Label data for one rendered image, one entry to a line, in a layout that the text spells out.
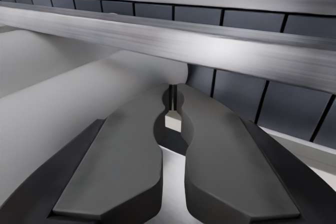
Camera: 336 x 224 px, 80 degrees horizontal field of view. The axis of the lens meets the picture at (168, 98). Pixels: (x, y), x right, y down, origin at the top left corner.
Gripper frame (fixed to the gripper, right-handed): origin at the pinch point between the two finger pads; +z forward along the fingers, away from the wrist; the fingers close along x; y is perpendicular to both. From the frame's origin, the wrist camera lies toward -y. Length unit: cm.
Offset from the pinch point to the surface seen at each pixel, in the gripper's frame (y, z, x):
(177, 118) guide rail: 3.9, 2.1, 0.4
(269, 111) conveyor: 3.1, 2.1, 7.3
